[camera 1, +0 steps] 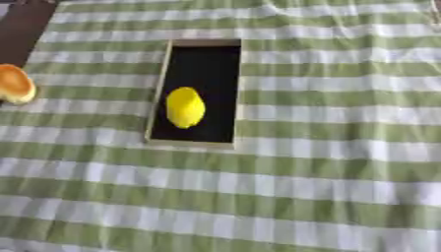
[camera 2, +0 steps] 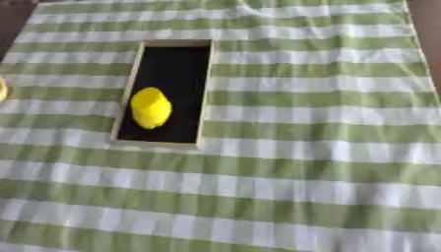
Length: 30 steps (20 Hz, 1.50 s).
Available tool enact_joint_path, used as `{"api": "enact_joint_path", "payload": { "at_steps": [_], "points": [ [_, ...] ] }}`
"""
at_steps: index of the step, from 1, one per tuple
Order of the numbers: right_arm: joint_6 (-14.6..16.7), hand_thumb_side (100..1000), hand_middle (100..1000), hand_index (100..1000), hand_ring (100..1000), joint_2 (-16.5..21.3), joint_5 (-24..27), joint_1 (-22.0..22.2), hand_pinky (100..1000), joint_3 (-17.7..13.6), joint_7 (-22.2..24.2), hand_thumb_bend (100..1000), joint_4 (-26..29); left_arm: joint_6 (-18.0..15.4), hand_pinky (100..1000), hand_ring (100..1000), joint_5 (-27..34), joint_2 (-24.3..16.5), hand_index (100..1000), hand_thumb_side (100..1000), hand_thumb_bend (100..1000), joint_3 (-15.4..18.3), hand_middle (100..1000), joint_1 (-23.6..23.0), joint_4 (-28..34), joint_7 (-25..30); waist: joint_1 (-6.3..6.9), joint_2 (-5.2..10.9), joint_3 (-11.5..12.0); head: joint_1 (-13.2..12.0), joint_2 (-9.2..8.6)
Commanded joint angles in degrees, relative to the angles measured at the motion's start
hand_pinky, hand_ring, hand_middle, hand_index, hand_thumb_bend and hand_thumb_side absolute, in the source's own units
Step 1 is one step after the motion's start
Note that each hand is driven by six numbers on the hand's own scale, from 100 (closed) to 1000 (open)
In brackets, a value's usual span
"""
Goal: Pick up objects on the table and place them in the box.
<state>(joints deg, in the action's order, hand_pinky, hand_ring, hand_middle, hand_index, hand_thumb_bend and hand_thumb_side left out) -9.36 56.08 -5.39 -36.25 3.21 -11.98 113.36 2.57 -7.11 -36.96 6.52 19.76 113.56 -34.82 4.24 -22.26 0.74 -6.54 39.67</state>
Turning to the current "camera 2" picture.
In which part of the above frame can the yellow toy lemon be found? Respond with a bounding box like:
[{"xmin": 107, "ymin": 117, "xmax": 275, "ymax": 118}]
[{"xmin": 129, "ymin": 87, "xmax": 174, "ymax": 130}]

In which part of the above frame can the pale yellow round object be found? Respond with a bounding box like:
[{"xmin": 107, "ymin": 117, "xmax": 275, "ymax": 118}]
[{"xmin": 0, "ymin": 77, "xmax": 11, "ymax": 103}]

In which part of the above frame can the tan box with black inside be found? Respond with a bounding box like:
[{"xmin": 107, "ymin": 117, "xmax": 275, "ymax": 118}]
[{"xmin": 108, "ymin": 38, "xmax": 218, "ymax": 151}]

